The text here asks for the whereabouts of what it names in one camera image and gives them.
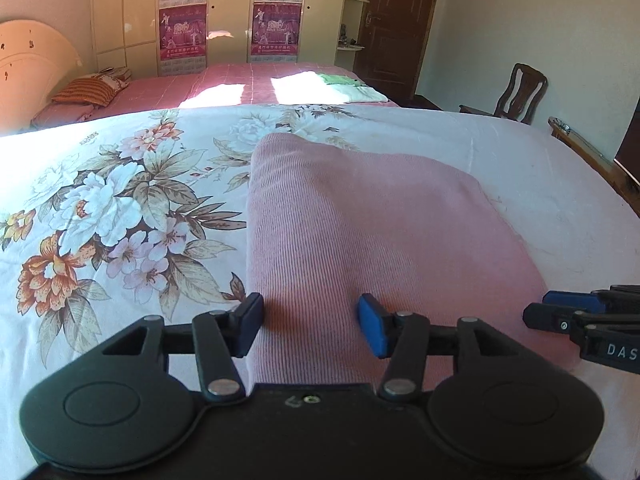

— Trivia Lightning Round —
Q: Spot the floral bed sheet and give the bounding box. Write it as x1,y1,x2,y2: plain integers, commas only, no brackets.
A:
0,103,640,480

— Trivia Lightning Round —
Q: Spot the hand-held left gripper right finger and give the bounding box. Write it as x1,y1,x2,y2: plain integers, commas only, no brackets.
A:
356,292,522,403

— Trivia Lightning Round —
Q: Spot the wooden bed footboard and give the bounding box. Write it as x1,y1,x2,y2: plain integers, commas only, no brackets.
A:
547,116,640,207

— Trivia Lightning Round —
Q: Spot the pink pillow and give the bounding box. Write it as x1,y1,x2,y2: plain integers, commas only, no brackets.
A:
31,102,97,129

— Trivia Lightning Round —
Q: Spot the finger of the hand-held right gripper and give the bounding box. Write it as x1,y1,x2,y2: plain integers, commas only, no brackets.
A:
522,302,640,347
542,284,640,313

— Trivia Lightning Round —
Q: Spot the white folded cloth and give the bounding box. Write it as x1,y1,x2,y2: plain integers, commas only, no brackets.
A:
330,82,389,104

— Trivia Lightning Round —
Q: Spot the cream corner shelf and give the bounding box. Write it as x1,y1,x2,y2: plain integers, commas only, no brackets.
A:
336,0,371,66

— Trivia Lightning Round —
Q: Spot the pink knit sweater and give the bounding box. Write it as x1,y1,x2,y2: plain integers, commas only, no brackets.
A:
247,132,577,397

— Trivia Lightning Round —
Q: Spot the cream headboard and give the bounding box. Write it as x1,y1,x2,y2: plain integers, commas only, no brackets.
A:
0,20,84,137

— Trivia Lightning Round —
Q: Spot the dark wooden door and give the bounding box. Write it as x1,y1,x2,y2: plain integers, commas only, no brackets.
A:
352,0,445,107

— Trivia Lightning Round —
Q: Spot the dark wooden chair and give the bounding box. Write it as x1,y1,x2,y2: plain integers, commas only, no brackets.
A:
459,63,549,126

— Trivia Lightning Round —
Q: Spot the striped orange pillow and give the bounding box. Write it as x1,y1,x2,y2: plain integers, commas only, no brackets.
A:
51,77,119,107

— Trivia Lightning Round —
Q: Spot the cream wardrobe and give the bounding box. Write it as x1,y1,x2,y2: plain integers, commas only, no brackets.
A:
91,0,352,77

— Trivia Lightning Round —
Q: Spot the pink checked bed cover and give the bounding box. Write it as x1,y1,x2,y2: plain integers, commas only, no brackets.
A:
30,62,401,129

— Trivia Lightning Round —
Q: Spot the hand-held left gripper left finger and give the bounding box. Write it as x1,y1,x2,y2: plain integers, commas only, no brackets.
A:
101,291,265,404

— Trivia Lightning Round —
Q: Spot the black television screen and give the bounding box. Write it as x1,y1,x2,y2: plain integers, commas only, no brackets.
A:
614,104,640,182

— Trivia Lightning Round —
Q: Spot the floral pillow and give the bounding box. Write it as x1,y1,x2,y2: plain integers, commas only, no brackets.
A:
97,66,132,92

